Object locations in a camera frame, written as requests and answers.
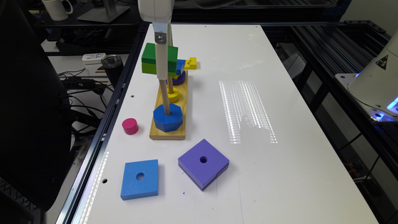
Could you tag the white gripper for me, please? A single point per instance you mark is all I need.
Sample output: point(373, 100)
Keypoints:
point(160, 13)

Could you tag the green square block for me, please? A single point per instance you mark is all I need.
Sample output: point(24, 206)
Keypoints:
point(148, 60)

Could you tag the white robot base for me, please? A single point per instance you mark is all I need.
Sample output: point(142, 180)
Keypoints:
point(375, 87)

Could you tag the small blue square block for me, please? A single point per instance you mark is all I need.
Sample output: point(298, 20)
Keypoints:
point(180, 66)

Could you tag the small yellow notched block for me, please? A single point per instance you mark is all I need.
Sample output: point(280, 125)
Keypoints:
point(191, 64)

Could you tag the blue octagon block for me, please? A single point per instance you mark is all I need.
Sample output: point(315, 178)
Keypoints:
point(167, 123)

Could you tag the pink cylinder block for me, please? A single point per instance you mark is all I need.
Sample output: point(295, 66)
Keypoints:
point(130, 126)

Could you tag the large purple square block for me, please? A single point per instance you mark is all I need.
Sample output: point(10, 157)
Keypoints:
point(203, 163)

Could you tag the large blue square block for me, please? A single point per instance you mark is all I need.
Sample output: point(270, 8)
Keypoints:
point(140, 179)

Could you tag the rear wooden peg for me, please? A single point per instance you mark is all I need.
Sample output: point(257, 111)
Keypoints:
point(169, 35)

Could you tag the wooden peg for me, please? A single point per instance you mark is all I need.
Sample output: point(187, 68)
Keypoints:
point(169, 35)
point(164, 93)
point(170, 85)

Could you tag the silver monitor stand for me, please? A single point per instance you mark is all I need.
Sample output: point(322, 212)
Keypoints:
point(109, 13)

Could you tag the purple round disc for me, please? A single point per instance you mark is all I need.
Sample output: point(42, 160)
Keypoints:
point(180, 80)

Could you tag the front wooden peg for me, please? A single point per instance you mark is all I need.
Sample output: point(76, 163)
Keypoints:
point(164, 93)

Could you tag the black tumbler cup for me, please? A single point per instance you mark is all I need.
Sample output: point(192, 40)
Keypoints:
point(113, 66)

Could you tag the middle wooden peg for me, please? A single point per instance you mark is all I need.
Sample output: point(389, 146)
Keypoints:
point(170, 85)

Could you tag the white remote device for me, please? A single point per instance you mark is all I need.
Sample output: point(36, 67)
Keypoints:
point(89, 59)

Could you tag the white mug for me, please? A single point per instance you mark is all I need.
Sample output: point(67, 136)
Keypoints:
point(56, 9)

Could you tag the wooden peg base board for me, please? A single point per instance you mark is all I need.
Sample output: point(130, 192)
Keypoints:
point(179, 134)

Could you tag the black office chair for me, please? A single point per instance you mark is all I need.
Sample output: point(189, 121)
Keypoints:
point(35, 138)

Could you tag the yellow ring block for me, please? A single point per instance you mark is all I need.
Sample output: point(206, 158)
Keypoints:
point(174, 96)

